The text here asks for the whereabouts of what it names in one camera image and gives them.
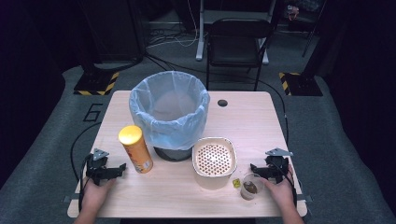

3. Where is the clear plastic cup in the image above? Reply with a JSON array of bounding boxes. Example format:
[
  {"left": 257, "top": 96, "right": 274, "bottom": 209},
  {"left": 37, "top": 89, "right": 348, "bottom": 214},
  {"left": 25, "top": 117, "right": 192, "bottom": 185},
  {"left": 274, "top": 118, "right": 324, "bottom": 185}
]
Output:
[{"left": 239, "top": 173, "right": 265, "bottom": 202}]

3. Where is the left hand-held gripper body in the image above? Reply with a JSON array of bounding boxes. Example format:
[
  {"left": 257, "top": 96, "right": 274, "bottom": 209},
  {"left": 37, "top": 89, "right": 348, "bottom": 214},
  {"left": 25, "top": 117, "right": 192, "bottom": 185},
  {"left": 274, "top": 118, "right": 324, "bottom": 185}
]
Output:
[{"left": 85, "top": 147, "right": 110, "bottom": 187}]

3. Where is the white floor cable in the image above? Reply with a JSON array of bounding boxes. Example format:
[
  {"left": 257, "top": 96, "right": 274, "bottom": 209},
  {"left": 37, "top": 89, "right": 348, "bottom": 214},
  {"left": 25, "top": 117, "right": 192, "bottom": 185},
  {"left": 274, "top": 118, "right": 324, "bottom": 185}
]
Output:
[{"left": 146, "top": 0, "right": 201, "bottom": 49}]

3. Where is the bin with blue bag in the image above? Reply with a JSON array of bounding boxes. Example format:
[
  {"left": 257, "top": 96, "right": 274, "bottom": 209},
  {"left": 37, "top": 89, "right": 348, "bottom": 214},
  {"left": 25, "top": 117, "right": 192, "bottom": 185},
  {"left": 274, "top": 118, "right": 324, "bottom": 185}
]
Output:
[{"left": 128, "top": 70, "right": 211, "bottom": 151}]

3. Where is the black trash bin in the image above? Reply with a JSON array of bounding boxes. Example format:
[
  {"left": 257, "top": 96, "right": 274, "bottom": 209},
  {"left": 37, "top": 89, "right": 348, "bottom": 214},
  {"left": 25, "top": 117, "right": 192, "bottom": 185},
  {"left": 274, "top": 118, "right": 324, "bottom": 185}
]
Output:
[{"left": 153, "top": 146, "right": 193, "bottom": 162}]

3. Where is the dark cabinet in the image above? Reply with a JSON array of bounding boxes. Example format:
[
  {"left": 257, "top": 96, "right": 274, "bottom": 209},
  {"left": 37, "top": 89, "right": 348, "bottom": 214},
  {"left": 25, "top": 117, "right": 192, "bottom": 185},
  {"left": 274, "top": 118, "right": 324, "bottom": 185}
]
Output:
[{"left": 78, "top": 0, "right": 148, "bottom": 64}]

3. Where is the black folding chair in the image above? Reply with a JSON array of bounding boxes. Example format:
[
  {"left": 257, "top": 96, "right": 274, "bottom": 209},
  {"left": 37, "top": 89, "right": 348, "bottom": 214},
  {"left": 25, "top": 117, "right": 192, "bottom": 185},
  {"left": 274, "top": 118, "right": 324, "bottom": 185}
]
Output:
[{"left": 205, "top": 17, "right": 276, "bottom": 92}]

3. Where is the person's left hand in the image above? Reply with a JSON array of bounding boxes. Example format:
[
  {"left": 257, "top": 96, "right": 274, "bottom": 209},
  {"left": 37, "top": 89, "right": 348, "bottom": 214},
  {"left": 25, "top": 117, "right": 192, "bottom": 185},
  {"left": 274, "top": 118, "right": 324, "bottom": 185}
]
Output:
[{"left": 81, "top": 177, "right": 117, "bottom": 216}]

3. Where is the brown tea bag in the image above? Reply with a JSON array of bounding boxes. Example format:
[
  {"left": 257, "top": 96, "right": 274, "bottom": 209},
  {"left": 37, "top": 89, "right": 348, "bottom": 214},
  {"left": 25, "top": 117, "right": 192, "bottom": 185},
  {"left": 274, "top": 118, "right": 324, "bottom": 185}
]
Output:
[{"left": 243, "top": 181, "right": 259, "bottom": 195}]

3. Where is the person's right hand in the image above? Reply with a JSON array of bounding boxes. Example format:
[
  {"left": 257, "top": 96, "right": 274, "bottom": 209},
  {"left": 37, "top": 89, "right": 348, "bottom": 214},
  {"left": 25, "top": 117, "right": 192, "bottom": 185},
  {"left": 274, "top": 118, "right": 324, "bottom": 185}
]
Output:
[{"left": 261, "top": 165, "right": 297, "bottom": 216}]

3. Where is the yellow black striped stand base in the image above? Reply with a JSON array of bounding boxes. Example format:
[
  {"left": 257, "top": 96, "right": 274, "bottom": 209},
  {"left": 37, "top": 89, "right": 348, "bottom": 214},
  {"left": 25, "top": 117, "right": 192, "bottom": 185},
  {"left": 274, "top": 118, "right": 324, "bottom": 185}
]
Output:
[
  {"left": 73, "top": 71, "right": 120, "bottom": 97},
  {"left": 278, "top": 71, "right": 324, "bottom": 97}
]

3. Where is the white square strainer container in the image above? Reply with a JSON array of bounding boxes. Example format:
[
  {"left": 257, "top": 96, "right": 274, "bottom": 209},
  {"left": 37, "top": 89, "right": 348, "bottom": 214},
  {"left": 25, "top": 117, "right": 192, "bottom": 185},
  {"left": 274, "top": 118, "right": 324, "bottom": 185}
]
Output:
[{"left": 191, "top": 136, "right": 238, "bottom": 191}]

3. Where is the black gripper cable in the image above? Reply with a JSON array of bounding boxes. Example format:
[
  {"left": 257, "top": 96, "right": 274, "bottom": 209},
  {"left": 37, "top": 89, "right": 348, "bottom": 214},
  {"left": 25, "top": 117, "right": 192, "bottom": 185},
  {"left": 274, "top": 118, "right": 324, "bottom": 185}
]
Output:
[
  {"left": 257, "top": 78, "right": 298, "bottom": 207},
  {"left": 69, "top": 121, "right": 104, "bottom": 213}
]

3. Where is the white desk frame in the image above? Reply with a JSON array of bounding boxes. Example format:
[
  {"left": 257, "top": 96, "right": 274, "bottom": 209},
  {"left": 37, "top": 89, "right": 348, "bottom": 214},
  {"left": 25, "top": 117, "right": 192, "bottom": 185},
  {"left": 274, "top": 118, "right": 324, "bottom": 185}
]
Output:
[{"left": 194, "top": 0, "right": 271, "bottom": 66}]

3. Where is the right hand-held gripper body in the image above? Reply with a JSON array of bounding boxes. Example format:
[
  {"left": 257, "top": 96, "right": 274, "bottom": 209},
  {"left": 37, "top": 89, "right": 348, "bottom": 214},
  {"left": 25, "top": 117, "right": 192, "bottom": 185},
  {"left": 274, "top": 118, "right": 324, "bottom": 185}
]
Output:
[{"left": 264, "top": 147, "right": 294, "bottom": 185}]

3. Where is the black stand pole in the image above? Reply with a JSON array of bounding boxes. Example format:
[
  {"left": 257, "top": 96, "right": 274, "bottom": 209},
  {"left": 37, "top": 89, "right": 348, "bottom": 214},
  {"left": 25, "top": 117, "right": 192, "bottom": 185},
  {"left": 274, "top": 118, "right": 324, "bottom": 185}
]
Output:
[{"left": 300, "top": 0, "right": 331, "bottom": 78}]

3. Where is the yellow chip can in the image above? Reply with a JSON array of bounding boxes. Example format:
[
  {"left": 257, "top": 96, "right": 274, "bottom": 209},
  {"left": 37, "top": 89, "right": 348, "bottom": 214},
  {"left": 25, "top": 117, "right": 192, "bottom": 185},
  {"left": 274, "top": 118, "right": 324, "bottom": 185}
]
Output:
[{"left": 118, "top": 124, "right": 154, "bottom": 175}]

